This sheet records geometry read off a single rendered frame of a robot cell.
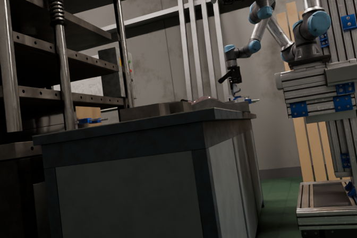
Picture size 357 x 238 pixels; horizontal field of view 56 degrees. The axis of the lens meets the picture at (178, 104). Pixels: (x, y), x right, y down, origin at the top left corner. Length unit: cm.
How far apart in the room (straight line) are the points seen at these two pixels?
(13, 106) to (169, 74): 349
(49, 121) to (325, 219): 158
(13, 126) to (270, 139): 345
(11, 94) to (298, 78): 147
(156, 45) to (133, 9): 69
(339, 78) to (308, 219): 75
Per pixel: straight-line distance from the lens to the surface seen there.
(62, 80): 187
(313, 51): 204
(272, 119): 441
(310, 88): 201
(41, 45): 184
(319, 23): 195
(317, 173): 394
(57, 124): 201
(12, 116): 150
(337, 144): 227
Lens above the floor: 74
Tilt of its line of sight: 5 degrees up
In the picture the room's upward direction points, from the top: 8 degrees counter-clockwise
